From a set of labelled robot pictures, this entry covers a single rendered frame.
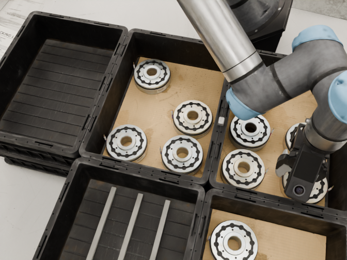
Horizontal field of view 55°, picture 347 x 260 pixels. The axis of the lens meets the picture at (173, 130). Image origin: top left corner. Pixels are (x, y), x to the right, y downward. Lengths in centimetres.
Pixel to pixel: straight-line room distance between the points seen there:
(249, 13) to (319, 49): 47
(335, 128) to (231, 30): 24
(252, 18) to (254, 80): 45
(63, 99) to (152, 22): 50
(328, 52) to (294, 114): 37
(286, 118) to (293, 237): 31
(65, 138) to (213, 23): 51
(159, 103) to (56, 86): 31
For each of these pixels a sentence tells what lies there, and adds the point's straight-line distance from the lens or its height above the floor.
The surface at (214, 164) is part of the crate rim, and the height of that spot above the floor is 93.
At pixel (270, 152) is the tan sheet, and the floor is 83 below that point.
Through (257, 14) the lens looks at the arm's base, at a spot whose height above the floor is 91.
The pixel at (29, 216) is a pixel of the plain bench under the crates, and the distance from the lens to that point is 103.
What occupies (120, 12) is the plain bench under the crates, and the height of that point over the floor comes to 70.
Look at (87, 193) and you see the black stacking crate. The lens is 86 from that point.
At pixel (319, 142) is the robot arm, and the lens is 65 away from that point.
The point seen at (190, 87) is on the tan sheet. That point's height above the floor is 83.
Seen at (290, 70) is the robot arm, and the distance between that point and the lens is 63.
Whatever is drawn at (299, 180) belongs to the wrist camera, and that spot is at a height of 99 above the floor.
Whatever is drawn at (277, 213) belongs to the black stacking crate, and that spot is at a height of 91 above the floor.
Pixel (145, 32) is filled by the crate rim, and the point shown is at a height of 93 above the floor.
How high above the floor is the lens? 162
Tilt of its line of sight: 62 degrees down
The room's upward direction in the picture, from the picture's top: 3 degrees counter-clockwise
